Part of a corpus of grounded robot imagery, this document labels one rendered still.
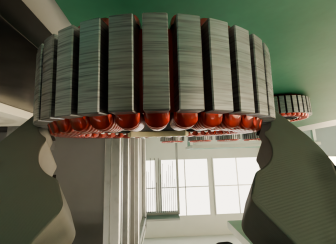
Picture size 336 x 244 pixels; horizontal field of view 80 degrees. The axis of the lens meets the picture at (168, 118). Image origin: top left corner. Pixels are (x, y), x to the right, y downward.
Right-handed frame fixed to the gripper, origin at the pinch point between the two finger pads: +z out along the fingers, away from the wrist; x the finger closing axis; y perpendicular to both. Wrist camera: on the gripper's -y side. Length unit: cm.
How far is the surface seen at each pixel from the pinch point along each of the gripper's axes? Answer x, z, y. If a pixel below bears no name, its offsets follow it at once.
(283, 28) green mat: 9.9, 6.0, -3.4
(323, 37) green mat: 14.1, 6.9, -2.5
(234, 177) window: 241, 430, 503
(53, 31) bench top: -7.8, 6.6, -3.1
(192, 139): 15, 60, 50
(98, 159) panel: -16.3, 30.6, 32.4
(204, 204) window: 138, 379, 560
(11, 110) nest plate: -20.3, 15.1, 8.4
